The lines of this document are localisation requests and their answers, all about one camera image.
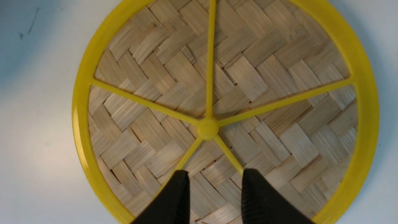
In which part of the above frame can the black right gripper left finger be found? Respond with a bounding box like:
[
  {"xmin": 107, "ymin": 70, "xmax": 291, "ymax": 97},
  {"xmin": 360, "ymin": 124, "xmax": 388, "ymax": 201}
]
[{"xmin": 132, "ymin": 170, "xmax": 190, "ymax": 224}]

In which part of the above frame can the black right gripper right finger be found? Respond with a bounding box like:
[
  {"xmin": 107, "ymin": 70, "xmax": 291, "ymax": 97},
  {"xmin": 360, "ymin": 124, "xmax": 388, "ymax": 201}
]
[{"xmin": 241, "ymin": 168, "xmax": 314, "ymax": 224}]

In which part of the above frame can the yellow woven bamboo steamer lid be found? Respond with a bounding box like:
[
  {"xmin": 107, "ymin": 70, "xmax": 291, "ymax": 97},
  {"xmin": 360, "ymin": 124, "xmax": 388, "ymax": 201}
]
[{"xmin": 72, "ymin": 0, "xmax": 379, "ymax": 224}]

